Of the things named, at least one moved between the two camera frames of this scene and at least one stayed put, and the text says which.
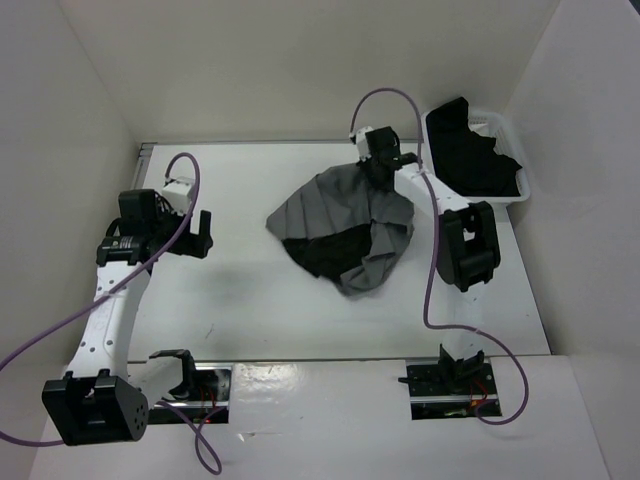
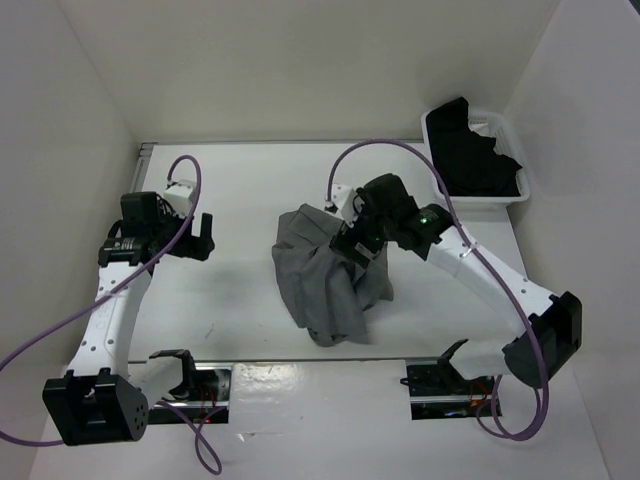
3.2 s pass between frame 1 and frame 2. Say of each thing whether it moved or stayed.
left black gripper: stayed
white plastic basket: stayed
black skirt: stayed
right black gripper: moved
